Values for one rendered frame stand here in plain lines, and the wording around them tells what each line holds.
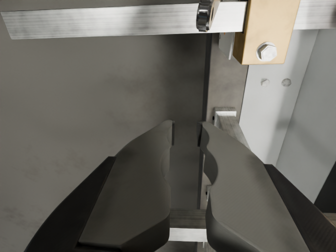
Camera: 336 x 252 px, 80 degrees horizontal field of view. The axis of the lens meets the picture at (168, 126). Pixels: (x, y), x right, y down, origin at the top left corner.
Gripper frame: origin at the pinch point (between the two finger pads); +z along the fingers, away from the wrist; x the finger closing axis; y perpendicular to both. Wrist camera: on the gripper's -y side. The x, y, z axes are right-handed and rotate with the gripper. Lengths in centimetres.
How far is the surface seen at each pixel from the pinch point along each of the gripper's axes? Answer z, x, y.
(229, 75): 30.7, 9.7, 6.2
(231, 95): 30.7, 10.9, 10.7
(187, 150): 101, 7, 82
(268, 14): 13.8, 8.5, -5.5
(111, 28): 14.7, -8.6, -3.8
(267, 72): 38.7, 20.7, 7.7
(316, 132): 28.2, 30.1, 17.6
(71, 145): 101, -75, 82
